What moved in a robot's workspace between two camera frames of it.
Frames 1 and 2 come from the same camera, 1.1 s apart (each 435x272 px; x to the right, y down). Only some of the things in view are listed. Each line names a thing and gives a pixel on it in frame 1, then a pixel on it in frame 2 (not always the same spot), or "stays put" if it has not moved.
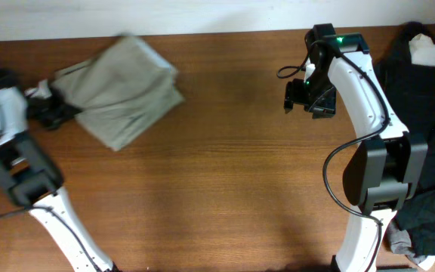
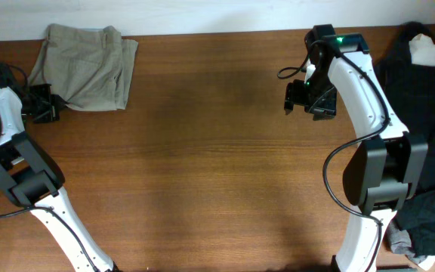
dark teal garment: x=432 y=218 stays put
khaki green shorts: x=124 y=89 to x=91 y=67
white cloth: x=424 y=52 stays put
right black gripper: x=312 y=100 stays put
